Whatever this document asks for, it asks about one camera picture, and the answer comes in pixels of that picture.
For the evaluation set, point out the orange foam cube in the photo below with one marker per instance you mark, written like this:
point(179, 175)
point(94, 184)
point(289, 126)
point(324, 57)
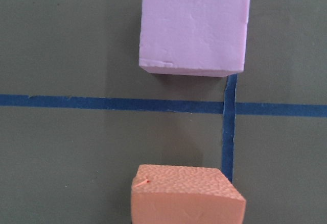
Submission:
point(184, 194)

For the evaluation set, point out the pink foam cube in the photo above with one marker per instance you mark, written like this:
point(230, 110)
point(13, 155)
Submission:
point(193, 37)

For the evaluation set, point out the brown paper table cover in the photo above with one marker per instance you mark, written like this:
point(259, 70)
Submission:
point(78, 114)

